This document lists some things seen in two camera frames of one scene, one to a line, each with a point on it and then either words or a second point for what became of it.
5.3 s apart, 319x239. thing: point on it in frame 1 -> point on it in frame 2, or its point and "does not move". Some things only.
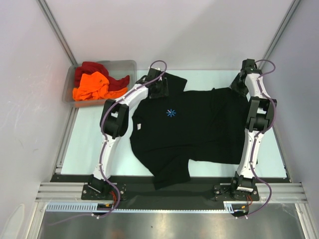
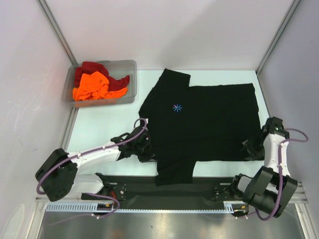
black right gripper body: x=237 y=86 -> x=250 y=148
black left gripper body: x=160 y=91 -> x=144 y=159
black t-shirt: x=171 y=131 does not move
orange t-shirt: x=94 y=85 does not move
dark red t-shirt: x=88 y=67 does not move
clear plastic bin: x=115 y=68 does not move
